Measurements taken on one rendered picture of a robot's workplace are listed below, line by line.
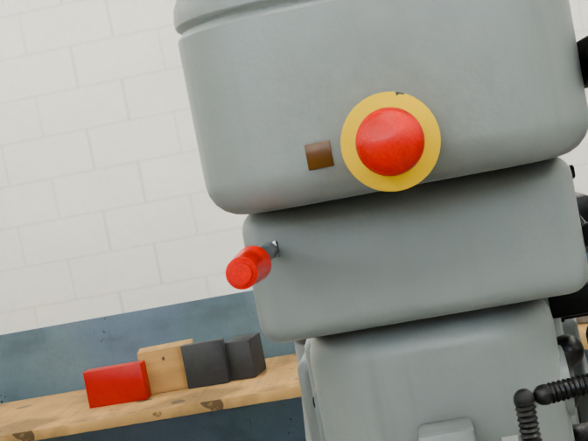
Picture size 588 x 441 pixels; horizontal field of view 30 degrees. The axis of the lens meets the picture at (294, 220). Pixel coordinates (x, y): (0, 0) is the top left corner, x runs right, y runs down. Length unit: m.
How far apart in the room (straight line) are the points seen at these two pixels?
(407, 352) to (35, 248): 4.66
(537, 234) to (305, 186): 0.18
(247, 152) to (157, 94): 4.55
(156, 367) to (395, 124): 4.22
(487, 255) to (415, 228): 0.05
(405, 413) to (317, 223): 0.16
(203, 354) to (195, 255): 0.66
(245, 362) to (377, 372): 3.92
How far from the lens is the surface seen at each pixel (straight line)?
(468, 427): 0.80
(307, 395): 1.31
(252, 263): 0.64
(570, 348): 0.99
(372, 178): 0.66
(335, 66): 0.68
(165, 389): 4.83
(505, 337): 0.83
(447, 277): 0.78
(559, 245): 0.78
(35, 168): 5.40
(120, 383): 4.78
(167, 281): 5.26
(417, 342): 0.82
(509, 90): 0.68
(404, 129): 0.63
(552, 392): 0.73
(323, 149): 0.68
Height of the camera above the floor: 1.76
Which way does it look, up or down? 3 degrees down
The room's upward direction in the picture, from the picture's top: 11 degrees counter-clockwise
